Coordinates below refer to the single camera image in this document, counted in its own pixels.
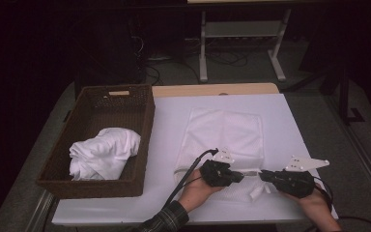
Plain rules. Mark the white metal desk frame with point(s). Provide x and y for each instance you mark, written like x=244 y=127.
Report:
x=241 y=29

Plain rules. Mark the white mesh laundry bag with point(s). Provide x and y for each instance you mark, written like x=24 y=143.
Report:
x=225 y=132

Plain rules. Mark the white foam board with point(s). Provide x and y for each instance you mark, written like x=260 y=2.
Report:
x=167 y=129

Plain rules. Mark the black metal stand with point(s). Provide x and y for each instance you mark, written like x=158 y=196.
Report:
x=344 y=96

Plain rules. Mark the white shirt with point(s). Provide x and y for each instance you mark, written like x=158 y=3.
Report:
x=104 y=151

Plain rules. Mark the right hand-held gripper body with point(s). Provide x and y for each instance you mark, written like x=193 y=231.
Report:
x=294 y=183

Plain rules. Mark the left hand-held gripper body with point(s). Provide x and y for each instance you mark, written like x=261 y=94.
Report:
x=217 y=174

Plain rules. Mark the person's left hand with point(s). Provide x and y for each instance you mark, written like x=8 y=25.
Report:
x=194 y=193

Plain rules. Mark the brown wicker basket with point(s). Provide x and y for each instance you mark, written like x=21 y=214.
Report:
x=103 y=109

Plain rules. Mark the aluminium rail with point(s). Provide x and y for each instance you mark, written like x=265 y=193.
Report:
x=364 y=154
x=42 y=211

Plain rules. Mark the person's right hand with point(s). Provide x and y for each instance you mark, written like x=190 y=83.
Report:
x=317 y=208

